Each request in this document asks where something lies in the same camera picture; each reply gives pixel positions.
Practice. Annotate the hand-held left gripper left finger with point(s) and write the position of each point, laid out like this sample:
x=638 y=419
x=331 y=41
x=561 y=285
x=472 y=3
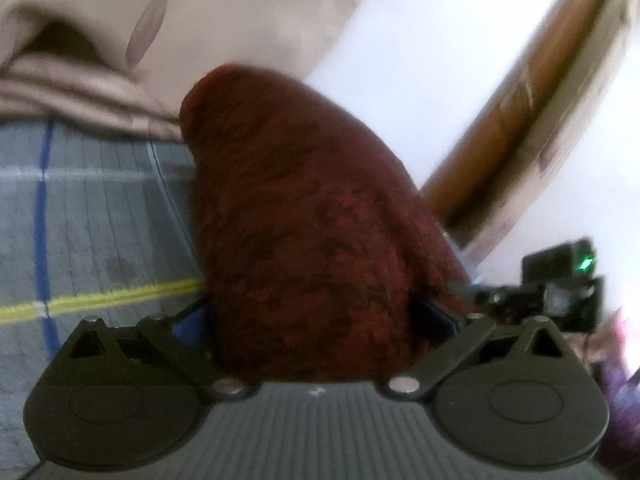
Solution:
x=192 y=322

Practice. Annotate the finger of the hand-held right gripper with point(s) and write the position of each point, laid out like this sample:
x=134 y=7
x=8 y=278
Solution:
x=492 y=296

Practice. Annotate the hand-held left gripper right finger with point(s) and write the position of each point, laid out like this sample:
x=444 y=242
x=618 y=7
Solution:
x=441 y=320

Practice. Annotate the maroon knitted garment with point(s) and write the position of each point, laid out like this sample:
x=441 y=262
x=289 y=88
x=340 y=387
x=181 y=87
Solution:
x=310 y=240

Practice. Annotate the purple patterned cloth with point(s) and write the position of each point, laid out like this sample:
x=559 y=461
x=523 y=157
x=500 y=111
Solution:
x=620 y=385

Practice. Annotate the grey plaid bedsheet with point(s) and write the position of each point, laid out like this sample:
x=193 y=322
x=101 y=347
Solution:
x=100 y=220

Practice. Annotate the wooden headboard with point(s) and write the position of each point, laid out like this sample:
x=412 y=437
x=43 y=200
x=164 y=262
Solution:
x=515 y=125

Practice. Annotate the beige patterned blanket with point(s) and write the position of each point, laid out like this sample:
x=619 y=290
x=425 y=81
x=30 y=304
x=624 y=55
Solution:
x=150 y=20

